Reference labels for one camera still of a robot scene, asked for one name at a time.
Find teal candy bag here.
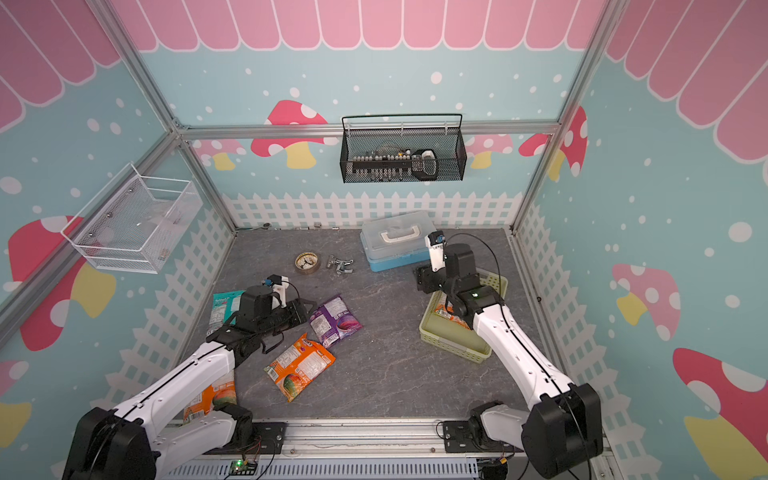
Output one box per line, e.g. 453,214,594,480
206,290,244,335

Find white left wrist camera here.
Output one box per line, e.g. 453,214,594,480
264,274,289,309

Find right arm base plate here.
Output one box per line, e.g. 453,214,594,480
435,420,514,454

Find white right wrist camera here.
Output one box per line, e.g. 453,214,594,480
425,230,446,272

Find small green circuit board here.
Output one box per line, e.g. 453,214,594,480
227,459,258,478

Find black wire wall basket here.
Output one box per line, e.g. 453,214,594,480
339,113,467,183

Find white wire wall basket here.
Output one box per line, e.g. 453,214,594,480
60,164,203,274

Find purple candy bag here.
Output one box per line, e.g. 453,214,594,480
309,295,363,348

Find green perforated plastic basket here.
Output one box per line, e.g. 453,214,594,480
419,269,508,364

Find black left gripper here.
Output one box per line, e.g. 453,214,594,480
258,297,318,338

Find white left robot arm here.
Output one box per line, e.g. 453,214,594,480
62,276,317,479

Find brown tape roll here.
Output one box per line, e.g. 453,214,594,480
294,252,321,275

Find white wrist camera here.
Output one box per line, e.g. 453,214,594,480
264,274,289,309
425,230,446,272

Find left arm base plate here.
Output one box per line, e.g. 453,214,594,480
220,422,288,455

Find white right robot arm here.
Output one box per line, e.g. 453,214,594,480
415,231,604,479

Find blue box clear lid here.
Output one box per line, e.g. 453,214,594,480
360,211,437,272

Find silver metal faucet valve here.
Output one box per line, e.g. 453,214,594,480
326,255,354,275

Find orange Fox's candy bag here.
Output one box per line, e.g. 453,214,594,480
264,334,336,402

